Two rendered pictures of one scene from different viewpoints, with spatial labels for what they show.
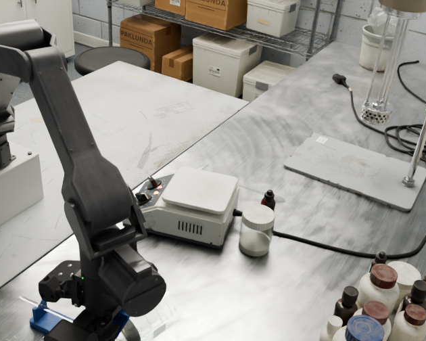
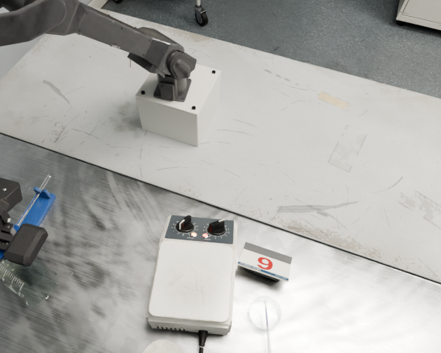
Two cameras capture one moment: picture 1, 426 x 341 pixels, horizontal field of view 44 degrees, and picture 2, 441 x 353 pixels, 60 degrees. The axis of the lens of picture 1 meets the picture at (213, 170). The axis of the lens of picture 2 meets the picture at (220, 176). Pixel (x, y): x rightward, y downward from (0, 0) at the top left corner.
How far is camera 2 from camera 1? 0.84 m
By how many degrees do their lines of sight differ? 58
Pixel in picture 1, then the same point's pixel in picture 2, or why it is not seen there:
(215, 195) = (178, 298)
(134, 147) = (316, 193)
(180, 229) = not seen: hidden behind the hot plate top
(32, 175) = (187, 124)
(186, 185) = (191, 260)
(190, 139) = (369, 248)
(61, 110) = not seen: outside the picture
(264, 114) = not seen: outside the picture
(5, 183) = (159, 110)
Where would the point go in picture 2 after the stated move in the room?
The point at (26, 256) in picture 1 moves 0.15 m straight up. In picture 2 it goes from (117, 162) to (100, 114)
